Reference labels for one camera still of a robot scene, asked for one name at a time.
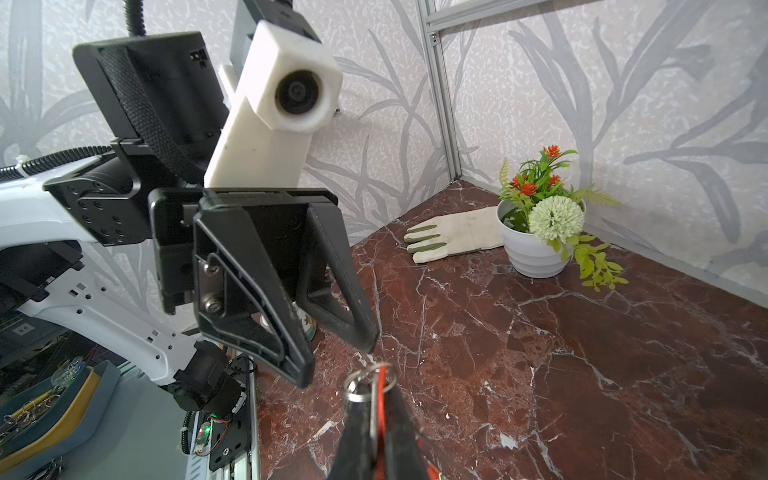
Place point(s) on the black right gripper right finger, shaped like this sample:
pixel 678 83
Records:
pixel 402 456

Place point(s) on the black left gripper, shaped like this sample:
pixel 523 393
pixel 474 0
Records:
pixel 285 242

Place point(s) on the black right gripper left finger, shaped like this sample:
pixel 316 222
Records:
pixel 355 458

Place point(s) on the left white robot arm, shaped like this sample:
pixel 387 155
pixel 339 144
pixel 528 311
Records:
pixel 163 99

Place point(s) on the left green circuit board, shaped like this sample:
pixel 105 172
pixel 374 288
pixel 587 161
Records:
pixel 199 441

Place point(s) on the white flower pot plant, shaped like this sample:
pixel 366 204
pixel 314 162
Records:
pixel 542 221

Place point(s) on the teal yellow storage tray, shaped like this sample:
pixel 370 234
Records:
pixel 70 420

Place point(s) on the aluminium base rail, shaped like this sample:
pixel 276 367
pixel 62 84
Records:
pixel 233 452

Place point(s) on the aluminium frame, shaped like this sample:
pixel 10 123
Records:
pixel 510 79

